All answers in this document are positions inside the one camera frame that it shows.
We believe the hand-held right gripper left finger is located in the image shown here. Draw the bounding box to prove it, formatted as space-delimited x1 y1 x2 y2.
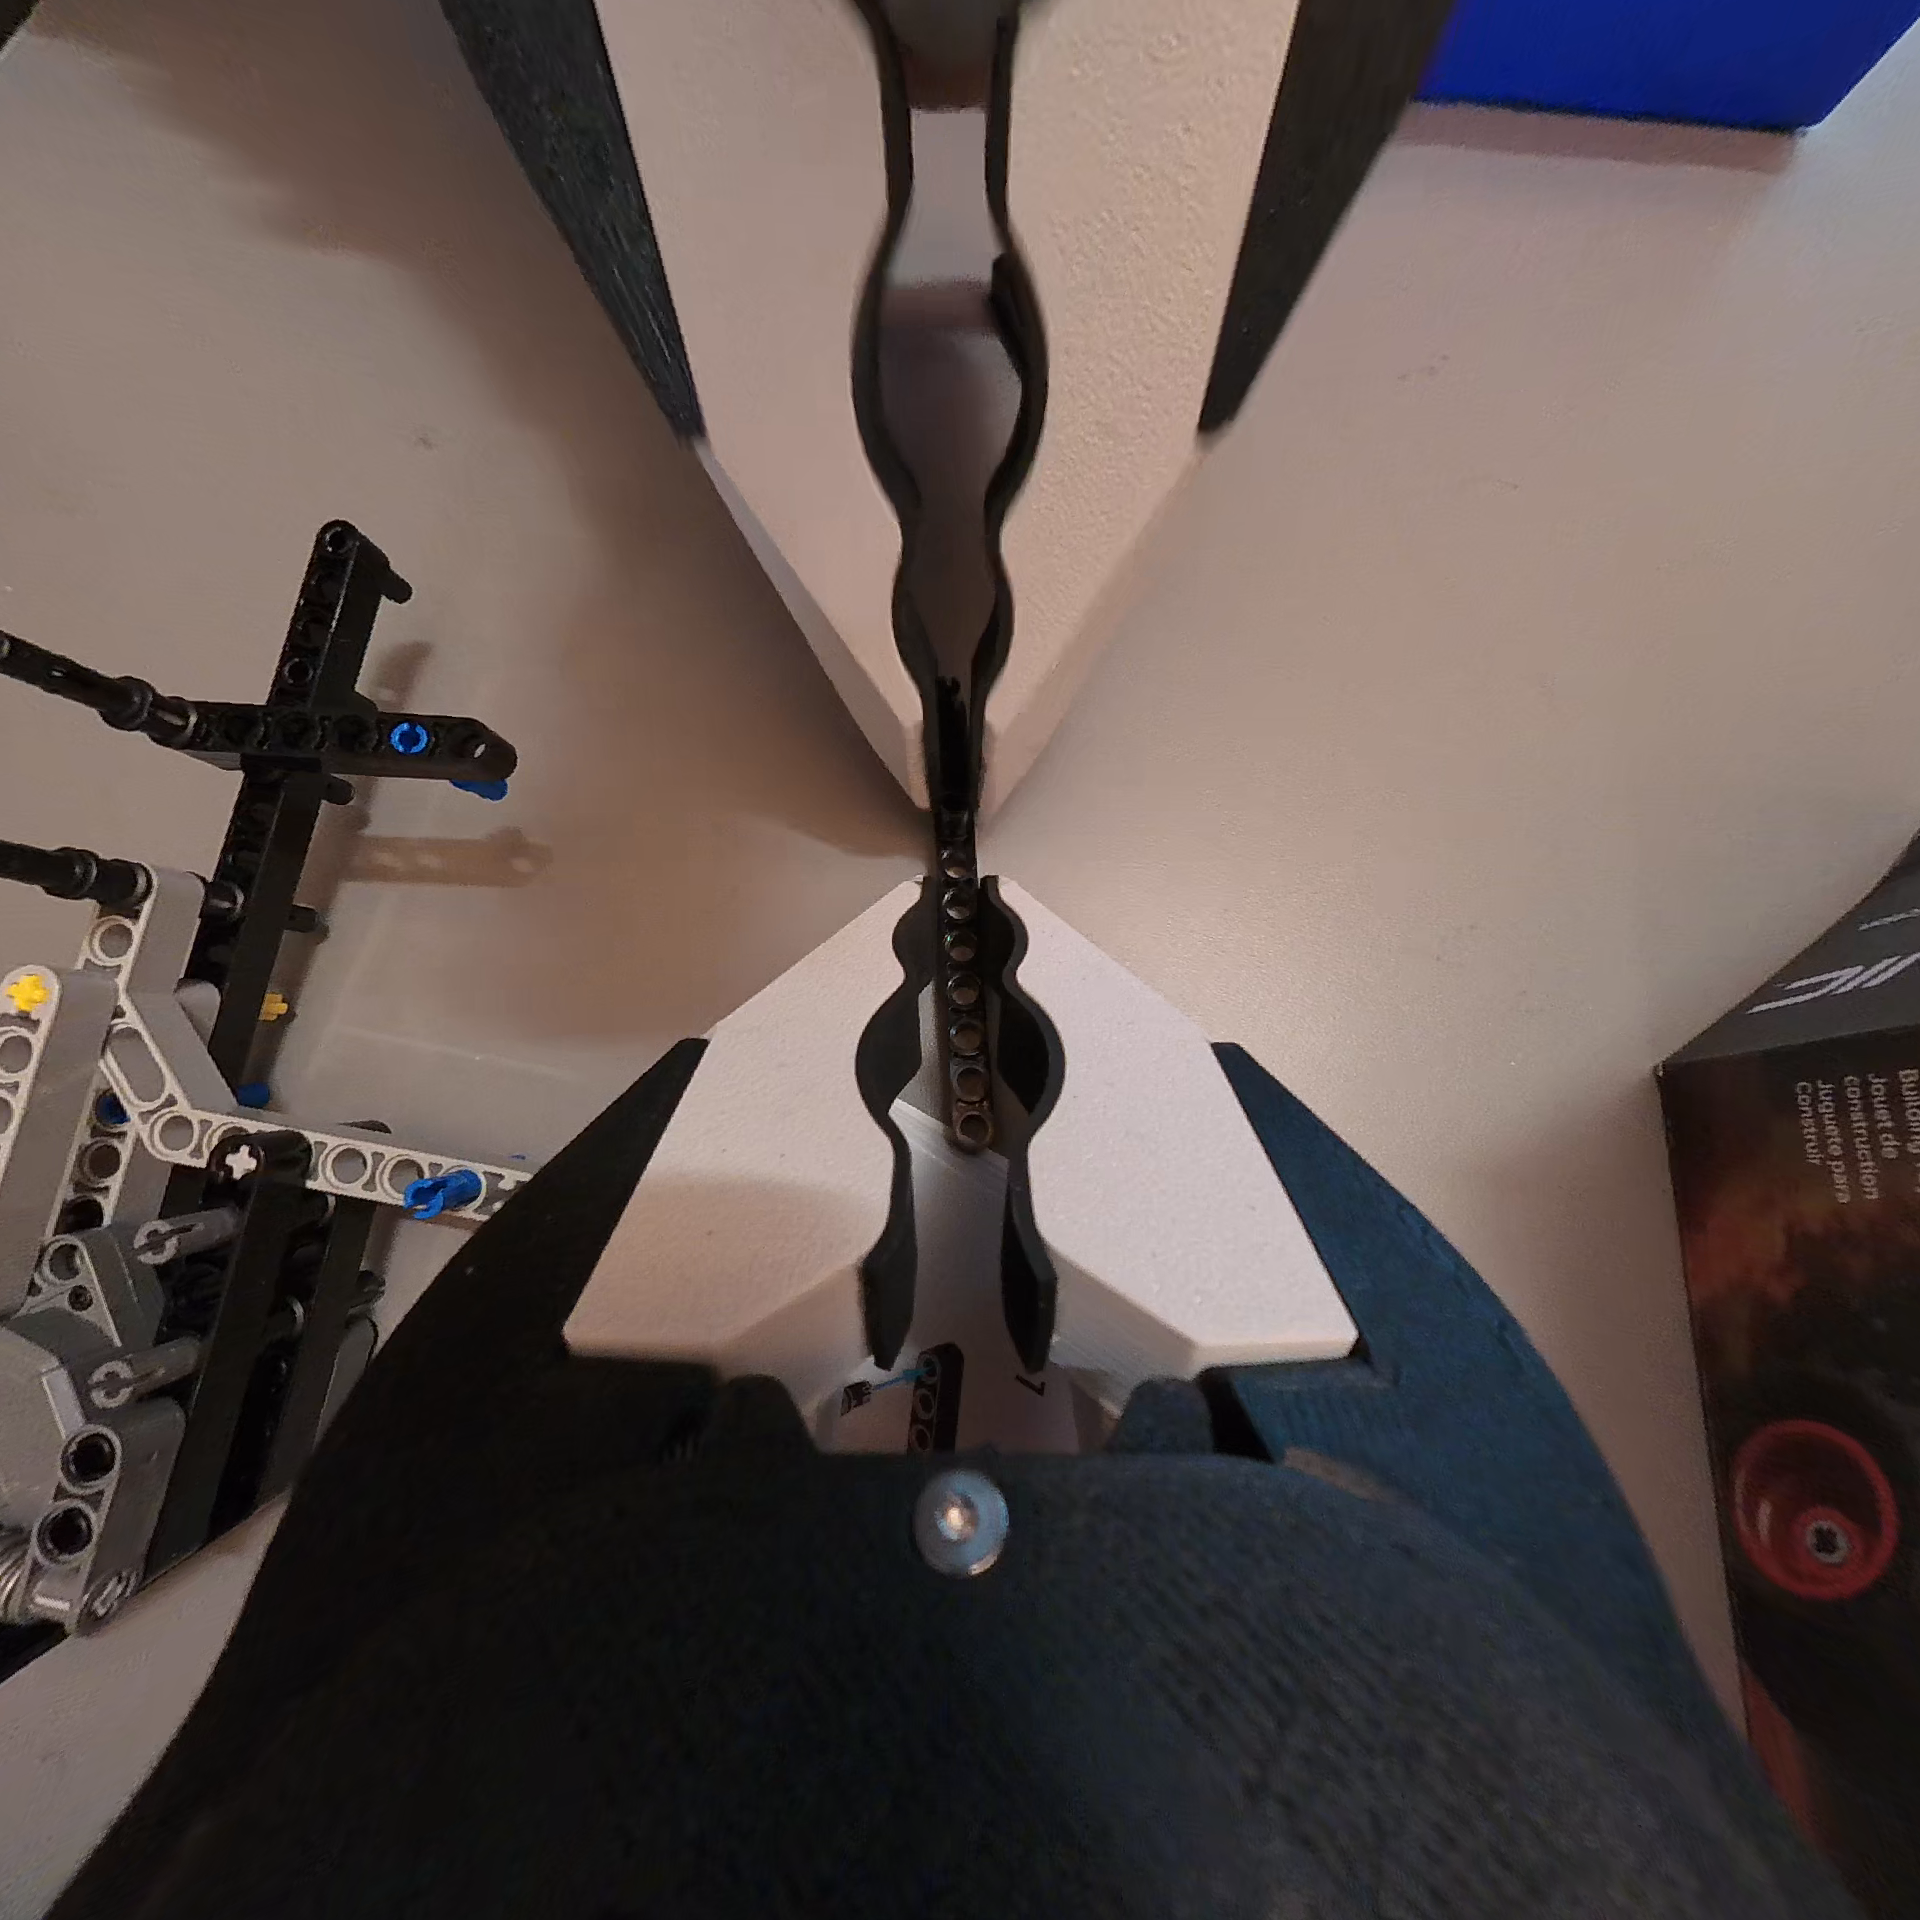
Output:
567 879 940 1368

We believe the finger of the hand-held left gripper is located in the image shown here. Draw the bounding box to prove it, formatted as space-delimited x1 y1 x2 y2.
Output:
596 0 943 811
960 0 1304 825

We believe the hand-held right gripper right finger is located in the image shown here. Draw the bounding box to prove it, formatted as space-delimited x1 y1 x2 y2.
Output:
983 879 1365 1373

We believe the black holed toy beam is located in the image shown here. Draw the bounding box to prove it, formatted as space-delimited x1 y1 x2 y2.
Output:
927 674 998 1162

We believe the blue plastic bin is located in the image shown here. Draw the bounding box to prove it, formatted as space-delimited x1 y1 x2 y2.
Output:
1416 0 1862 138

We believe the black toy set box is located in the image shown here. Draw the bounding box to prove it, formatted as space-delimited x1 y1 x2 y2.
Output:
1654 861 1920 1920

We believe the partly built toy brick model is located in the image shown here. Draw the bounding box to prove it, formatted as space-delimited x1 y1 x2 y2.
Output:
0 516 530 1641

